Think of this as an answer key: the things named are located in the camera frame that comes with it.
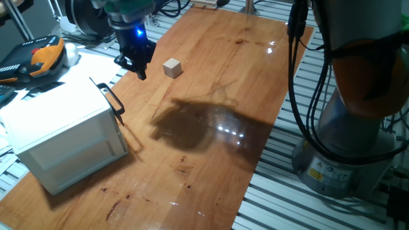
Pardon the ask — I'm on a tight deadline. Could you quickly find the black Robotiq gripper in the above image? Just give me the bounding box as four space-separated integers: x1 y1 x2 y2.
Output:
110 19 157 81

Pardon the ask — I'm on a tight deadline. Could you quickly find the white drawer with black handle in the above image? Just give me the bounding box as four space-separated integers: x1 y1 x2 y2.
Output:
30 76 126 170

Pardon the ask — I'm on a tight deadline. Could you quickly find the white plastic drawer cabinet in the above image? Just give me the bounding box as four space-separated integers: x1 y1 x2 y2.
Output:
1 78 129 196

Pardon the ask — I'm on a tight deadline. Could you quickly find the light wooden cube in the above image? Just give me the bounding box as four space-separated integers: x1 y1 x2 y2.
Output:
162 57 183 80

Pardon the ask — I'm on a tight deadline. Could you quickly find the black filament spool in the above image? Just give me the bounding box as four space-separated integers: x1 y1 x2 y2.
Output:
65 0 113 36

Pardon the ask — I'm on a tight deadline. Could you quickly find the glossy brown wooden board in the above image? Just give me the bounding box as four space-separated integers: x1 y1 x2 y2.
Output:
0 6 314 230

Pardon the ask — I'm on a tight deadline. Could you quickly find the orange black teach pendant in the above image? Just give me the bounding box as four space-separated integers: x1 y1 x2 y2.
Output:
0 34 66 84

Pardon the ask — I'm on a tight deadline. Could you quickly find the grey metal pole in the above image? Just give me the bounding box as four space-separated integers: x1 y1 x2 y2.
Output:
2 0 35 42

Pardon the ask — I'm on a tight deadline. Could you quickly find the white drawer without metal handle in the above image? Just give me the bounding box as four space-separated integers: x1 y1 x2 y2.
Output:
50 140 124 190

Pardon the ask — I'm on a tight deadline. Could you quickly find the aluminium frame profile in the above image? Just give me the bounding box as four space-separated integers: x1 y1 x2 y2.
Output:
238 0 260 16

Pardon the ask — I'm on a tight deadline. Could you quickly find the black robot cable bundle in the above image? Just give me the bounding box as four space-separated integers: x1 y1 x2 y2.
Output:
156 0 409 166

